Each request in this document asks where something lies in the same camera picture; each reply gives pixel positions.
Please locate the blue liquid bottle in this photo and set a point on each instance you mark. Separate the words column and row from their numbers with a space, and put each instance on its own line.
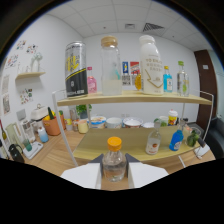
column 176, row 140

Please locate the clear bottle orange cap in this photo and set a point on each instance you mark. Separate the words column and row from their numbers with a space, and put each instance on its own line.
column 114, row 165

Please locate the orange pot with utensils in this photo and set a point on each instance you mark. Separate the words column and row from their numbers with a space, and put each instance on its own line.
column 53, row 126

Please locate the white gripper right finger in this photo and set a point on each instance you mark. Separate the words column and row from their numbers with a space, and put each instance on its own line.
column 148, row 173

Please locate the clear bottle red label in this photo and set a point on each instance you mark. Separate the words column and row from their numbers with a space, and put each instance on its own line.
column 153, row 143

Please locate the potted green plant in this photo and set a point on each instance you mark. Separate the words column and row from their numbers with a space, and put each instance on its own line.
column 83, row 109

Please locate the pale blue squat bottle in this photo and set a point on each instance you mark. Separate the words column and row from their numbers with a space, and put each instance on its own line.
column 43, row 136

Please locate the blue print bowl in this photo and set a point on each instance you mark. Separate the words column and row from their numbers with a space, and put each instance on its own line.
column 97, row 122

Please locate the light blue bottle yellow cap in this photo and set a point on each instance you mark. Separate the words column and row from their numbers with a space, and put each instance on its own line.
column 167, row 81

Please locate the black chair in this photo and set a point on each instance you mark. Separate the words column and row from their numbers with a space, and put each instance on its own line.
column 215, row 143

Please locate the glass bottle cork lid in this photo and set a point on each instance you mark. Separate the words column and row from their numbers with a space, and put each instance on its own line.
column 111, row 83

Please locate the yellow cup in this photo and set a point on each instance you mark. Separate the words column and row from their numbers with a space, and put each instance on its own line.
column 83, row 127

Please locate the brown door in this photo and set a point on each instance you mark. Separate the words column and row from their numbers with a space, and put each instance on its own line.
column 205, row 90

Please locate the white green mug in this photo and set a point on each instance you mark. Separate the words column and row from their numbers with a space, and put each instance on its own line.
column 162, row 121

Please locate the small pink bottle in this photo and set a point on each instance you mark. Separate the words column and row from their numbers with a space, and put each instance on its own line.
column 91, row 83

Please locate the white bottle red cap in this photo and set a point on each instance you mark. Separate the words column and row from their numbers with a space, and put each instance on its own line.
column 173, row 118

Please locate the red white wall poster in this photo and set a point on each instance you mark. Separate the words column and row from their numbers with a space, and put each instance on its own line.
column 134, row 67

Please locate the blue wall poster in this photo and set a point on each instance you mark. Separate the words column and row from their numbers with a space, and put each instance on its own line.
column 125, row 67

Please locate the clear bottle green cap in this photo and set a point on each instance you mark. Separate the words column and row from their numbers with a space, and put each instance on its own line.
column 182, row 81

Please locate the white tray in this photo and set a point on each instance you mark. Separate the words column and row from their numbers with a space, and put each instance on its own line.
column 32, row 150

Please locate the green lime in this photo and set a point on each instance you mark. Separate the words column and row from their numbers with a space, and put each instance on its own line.
column 195, row 134
column 190, row 141

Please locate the wooden wall shelf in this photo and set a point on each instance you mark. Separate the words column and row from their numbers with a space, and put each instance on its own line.
column 30, row 75

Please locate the two-tier wooden shelf rack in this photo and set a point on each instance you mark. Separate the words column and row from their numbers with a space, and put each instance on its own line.
column 133, row 97

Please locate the large white bottle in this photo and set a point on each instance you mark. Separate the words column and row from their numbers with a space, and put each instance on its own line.
column 151, row 70

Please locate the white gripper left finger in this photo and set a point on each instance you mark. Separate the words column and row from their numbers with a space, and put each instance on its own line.
column 81, row 175

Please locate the small teal bottle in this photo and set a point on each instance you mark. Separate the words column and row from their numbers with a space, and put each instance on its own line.
column 116, row 73

